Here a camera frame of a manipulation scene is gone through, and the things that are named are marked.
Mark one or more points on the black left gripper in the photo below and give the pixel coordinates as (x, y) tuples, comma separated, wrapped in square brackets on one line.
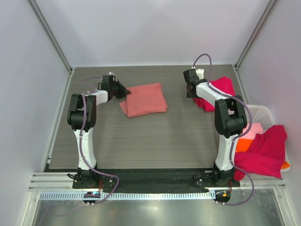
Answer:
[(123, 92)]

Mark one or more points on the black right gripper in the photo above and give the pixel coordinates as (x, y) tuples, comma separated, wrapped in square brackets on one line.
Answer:
[(191, 96)]

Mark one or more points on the salmon pink t-shirt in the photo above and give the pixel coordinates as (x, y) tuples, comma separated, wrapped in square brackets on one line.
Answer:
[(144, 100)]

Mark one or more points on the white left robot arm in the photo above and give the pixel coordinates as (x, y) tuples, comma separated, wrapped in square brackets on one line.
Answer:
[(81, 117)]

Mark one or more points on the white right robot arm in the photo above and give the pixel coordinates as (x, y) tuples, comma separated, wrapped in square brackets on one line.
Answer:
[(229, 121)]

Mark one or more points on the folded magenta t-shirt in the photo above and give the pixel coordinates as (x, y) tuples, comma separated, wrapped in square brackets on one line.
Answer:
[(224, 84)]

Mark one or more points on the white plastic laundry basket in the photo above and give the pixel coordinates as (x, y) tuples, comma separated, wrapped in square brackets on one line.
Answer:
[(263, 115)]

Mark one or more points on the light pink shirt in basket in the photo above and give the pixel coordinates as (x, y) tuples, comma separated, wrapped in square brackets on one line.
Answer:
[(256, 128)]

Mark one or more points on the orange shirt in basket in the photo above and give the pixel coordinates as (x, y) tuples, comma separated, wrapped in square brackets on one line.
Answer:
[(244, 144)]

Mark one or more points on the crimson shirt over basket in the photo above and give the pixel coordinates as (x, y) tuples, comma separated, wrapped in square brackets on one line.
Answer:
[(265, 156)]

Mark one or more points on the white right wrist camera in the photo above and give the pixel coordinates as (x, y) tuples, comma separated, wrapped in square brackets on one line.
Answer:
[(199, 72)]

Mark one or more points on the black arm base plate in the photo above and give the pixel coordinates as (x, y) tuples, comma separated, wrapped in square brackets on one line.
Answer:
[(162, 181)]

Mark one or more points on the left aluminium frame post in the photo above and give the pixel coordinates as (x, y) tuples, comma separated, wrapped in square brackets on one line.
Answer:
[(45, 26)]

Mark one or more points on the aluminium frame post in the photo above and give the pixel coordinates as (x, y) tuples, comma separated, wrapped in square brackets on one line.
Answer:
[(256, 32), (45, 26)]

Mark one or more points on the right aluminium frame post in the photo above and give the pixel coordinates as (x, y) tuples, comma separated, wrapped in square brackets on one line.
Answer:
[(256, 32)]

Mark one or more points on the white slotted cable duct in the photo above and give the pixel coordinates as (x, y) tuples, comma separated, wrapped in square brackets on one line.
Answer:
[(93, 196)]

